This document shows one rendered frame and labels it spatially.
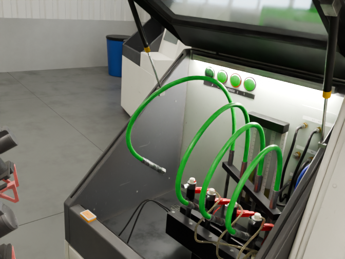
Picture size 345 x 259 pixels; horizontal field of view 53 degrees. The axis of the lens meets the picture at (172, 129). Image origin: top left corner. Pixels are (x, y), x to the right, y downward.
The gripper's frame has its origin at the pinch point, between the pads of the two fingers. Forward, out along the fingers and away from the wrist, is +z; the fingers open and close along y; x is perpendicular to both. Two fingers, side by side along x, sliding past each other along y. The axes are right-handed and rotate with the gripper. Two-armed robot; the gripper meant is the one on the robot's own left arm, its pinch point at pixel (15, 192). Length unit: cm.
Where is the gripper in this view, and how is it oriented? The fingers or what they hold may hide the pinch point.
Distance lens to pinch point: 128.5
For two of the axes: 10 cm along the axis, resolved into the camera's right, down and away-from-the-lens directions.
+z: 3.5, 8.0, 4.9
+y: -3.8, -3.6, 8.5
